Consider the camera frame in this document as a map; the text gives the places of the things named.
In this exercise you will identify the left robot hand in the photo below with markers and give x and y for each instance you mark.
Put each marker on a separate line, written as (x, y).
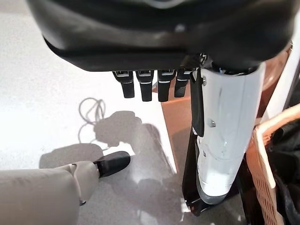
(164, 35)

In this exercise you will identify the rectangular wicker laundry basket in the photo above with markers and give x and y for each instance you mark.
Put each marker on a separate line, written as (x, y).
(262, 168)

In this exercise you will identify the brown glossy side table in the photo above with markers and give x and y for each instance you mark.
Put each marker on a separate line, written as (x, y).
(178, 131)

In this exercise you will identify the flat black garment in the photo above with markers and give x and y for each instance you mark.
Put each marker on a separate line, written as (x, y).
(288, 164)

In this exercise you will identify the silver left robot leg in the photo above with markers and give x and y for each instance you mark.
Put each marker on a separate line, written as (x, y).
(35, 197)

